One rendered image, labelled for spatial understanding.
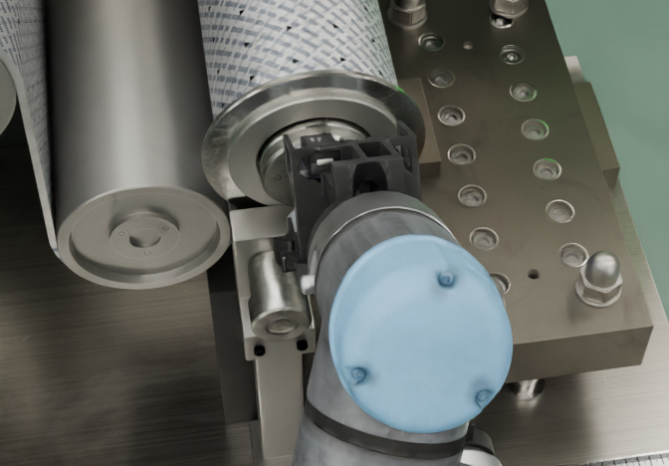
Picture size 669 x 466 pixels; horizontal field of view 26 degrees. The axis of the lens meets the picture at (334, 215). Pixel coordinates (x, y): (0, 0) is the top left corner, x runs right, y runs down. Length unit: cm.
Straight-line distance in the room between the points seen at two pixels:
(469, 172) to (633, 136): 143
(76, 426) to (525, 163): 44
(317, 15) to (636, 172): 169
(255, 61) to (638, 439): 51
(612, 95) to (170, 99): 175
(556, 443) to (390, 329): 66
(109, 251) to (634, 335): 42
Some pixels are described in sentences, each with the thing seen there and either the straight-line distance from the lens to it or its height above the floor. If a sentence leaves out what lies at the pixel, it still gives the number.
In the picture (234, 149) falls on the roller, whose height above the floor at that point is 127.
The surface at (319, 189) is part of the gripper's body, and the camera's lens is 80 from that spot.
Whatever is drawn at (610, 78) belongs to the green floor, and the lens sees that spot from 273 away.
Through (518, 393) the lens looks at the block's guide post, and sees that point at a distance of 125.
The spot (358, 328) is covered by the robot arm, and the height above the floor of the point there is 148.
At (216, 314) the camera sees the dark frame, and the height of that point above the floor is 107.
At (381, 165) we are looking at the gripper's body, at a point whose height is 141.
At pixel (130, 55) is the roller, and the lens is 104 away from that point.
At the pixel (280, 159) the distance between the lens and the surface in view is 92.
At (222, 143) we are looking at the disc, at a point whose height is 127.
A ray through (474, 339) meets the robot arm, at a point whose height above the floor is 148.
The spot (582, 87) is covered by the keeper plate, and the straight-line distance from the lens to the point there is 131.
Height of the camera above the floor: 199
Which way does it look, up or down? 53 degrees down
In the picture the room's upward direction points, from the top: straight up
